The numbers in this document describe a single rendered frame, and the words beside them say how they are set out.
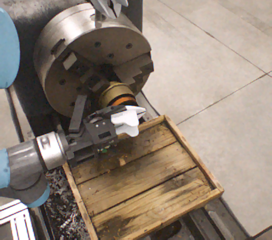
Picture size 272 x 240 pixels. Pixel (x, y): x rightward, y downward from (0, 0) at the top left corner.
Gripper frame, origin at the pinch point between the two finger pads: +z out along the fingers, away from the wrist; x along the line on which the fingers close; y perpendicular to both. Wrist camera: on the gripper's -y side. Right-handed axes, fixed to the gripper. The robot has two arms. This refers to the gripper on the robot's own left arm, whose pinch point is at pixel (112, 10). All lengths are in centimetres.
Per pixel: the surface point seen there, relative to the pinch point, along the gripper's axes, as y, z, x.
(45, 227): 1, 59, -54
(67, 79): -9.9, 17.1, -16.3
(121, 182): 11.1, 40.2, -20.2
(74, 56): -7.1, 10.2, -11.2
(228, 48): -107, 179, 103
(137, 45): -9.7, 20.3, 3.9
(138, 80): -3.9, 25.6, -1.1
